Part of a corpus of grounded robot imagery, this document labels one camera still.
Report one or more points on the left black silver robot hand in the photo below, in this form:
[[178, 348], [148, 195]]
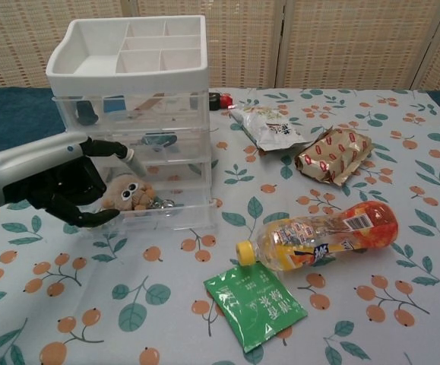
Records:
[[33, 163]]

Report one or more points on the small brown plush toy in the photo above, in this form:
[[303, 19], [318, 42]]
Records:
[[126, 192]]

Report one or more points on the clear drawer with dark clip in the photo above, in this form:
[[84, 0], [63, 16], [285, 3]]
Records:
[[181, 112]]

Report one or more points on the clear drawer with teal item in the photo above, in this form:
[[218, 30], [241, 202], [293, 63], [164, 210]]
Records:
[[193, 146]]

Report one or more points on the teal plush table cover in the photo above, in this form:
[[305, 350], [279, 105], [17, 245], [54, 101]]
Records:
[[7, 114]]

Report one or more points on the dark grey clip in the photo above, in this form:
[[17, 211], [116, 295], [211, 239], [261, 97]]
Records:
[[86, 112]]

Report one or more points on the small blue block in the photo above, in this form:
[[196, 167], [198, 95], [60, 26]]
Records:
[[113, 103]]

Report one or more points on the wooden stick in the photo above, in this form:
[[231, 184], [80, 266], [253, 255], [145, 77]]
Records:
[[147, 103]]

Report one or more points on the teal flat item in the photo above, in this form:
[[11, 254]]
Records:
[[160, 138]]

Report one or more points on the floral leaf tablecloth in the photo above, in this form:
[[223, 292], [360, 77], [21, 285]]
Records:
[[128, 266]]

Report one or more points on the small black device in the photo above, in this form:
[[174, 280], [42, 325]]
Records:
[[214, 102]]

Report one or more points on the small red object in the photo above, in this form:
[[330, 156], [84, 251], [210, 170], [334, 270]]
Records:
[[225, 102]]

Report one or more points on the white snack bag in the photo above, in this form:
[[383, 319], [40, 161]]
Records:
[[269, 129]]

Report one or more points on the green tea sachet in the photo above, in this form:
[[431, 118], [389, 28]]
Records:
[[254, 308]]

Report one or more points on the orange juice plastic bottle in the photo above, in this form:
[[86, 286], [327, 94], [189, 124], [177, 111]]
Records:
[[318, 243]]

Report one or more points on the gold red snack package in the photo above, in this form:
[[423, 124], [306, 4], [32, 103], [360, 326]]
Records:
[[333, 156]]

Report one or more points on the bamboo folding screen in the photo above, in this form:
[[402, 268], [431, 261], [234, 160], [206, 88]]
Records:
[[318, 38]]

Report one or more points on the white plastic drawer organizer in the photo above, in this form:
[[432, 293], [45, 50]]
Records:
[[136, 81]]

